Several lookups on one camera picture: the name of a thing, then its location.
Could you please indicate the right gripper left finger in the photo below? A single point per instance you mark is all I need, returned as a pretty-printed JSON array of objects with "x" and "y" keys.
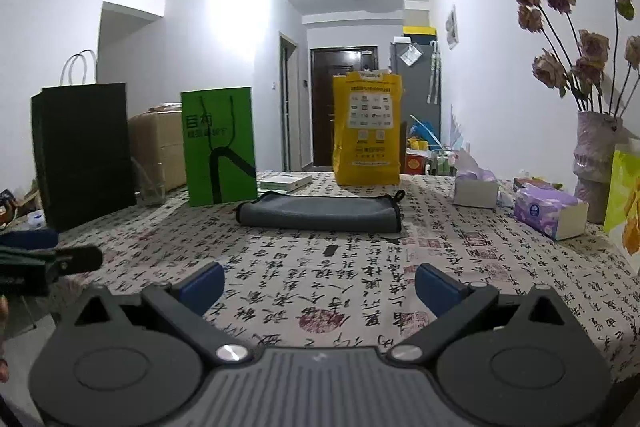
[{"x": 142, "y": 359}]

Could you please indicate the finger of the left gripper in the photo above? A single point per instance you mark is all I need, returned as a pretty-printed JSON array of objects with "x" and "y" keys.
[{"x": 39, "y": 249}]

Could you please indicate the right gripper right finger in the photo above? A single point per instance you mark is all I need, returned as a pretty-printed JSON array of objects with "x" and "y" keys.
[{"x": 505, "y": 360}]

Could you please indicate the clear drinking glass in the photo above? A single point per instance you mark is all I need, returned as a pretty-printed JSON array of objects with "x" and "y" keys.
[{"x": 150, "y": 192}]

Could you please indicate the black paper shopping bag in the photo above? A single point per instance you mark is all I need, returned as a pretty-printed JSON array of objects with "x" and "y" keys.
[{"x": 81, "y": 149}]

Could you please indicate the yellow green gift bag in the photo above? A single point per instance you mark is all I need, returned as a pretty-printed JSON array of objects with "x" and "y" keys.
[{"x": 622, "y": 212}]

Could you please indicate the open purple tissue pack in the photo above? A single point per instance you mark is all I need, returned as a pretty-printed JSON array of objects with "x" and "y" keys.
[{"x": 474, "y": 186}]

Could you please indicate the green paper shopping bag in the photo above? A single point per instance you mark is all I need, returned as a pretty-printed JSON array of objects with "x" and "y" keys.
[{"x": 218, "y": 146}]

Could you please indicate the calligraphy print tablecloth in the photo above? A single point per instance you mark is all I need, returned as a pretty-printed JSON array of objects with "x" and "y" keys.
[{"x": 306, "y": 288}]

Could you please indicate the grey microfibre towel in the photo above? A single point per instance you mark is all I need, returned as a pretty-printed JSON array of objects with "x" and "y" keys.
[{"x": 380, "y": 214}]

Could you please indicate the white flat product box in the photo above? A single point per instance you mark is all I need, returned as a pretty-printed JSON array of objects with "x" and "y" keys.
[{"x": 284, "y": 182}]

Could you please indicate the patterned flower vase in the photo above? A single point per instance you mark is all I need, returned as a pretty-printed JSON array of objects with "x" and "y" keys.
[{"x": 597, "y": 136}]

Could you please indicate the dried pink flowers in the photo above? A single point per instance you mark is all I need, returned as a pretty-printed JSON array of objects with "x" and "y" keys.
[{"x": 600, "y": 73}]

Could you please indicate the yellow paper delivery bag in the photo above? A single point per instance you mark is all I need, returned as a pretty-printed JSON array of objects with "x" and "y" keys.
[{"x": 366, "y": 137}]

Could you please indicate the grey refrigerator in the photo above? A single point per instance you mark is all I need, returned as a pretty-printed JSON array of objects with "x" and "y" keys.
[{"x": 414, "y": 62}]

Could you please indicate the dark brown door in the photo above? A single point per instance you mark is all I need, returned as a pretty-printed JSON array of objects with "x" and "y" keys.
[{"x": 325, "y": 64}]

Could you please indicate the yellow black box on fridge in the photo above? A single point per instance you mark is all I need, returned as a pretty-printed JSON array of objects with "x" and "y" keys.
[{"x": 419, "y": 31}]

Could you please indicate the wall picture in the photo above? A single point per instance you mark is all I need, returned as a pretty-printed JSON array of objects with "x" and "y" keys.
[{"x": 451, "y": 27}]

